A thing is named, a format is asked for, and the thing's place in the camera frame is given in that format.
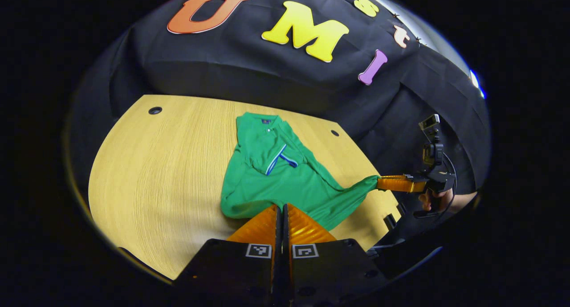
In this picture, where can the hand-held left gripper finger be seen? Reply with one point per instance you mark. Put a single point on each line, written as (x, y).
(277, 271)
(287, 271)

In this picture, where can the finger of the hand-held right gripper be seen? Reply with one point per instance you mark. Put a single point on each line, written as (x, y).
(396, 183)

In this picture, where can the green T-shirt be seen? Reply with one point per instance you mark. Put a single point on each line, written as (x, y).
(276, 182)

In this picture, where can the black backdrop cloth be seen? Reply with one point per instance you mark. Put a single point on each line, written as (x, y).
(267, 75)

